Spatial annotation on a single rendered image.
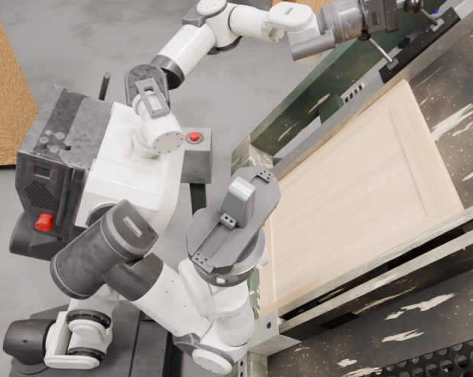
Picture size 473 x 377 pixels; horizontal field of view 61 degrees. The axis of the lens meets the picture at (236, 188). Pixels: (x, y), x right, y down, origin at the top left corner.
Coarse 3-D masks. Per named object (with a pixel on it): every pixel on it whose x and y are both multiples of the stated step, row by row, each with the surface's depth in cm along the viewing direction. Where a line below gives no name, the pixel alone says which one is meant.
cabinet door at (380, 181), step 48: (384, 96) 100; (336, 144) 108; (384, 144) 94; (432, 144) 82; (288, 192) 119; (336, 192) 101; (384, 192) 88; (432, 192) 77; (288, 240) 109; (336, 240) 94; (384, 240) 82; (288, 288) 101
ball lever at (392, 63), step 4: (364, 28) 95; (364, 32) 95; (364, 36) 95; (368, 36) 95; (364, 40) 97; (368, 40) 97; (372, 40) 96; (372, 44) 97; (376, 44) 96; (376, 48) 97; (380, 48) 96; (380, 52) 97; (384, 52) 96; (384, 56) 97; (388, 56) 96; (388, 60) 97; (392, 60) 96; (396, 60) 96; (388, 64) 97; (392, 64) 96; (396, 64) 96; (388, 68) 97; (392, 68) 97
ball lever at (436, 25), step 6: (408, 0) 82; (414, 0) 82; (420, 0) 82; (408, 6) 82; (414, 6) 82; (420, 6) 82; (408, 12) 83; (414, 12) 83; (420, 12) 85; (426, 12) 86; (426, 18) 87; (432, 18) 87; (438, 24) 89; (444, 24) 88
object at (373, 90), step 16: (464, 0) 87; (464, 16) 86; (448, 32) 88; (464, 32) 88; (432, 48) 91; (448, 48) 91; (416, 64) 94; (400, 80) 97; (368, 96) 102; (336, 112) 111; (352, 112) 105; (320, 128) 114; (336, 128) 109; (304, 144) 118; (320, 144) 114; (288, 160) 121
